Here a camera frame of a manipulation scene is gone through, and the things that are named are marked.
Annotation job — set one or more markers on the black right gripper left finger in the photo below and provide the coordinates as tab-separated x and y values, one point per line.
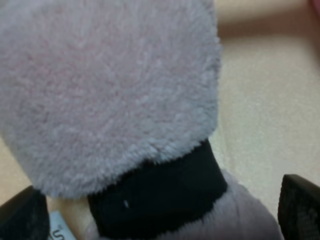
25	216

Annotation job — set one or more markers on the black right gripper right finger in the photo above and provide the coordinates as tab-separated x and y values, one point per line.
298	211

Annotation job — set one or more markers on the pink towel black band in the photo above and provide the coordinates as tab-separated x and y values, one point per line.
115	101

